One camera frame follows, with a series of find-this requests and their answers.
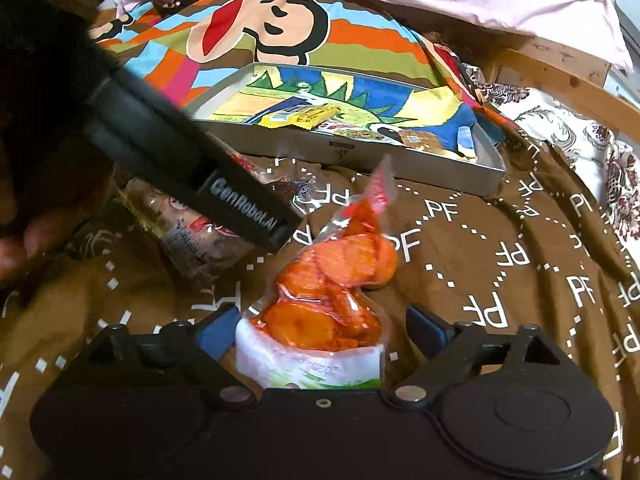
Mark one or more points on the person's left hand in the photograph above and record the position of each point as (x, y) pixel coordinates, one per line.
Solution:
(40, 240)

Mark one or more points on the monkey printed blanket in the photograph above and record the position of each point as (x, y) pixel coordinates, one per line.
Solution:
(500, 220)

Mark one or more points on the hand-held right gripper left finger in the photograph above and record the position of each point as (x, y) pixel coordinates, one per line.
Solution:
(217, 332)

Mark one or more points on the grey box tray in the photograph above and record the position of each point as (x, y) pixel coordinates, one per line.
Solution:
(400, 167)

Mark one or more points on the dinosaur drawing sheet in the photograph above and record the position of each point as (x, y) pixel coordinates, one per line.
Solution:
(350, 92)

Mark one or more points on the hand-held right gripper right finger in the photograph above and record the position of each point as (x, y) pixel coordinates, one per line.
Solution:
(427, 332)

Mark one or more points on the wooden bed frame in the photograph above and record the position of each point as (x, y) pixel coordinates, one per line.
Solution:
(550, 60)

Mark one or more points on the brown sausage snack packet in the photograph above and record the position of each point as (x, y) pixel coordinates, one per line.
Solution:
(200, 250)

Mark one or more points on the clear orange snack bag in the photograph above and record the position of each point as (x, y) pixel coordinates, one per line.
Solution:
(325, 300)

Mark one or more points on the clear dark meat snack packet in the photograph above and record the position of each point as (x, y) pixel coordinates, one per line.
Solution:
(287, 185)

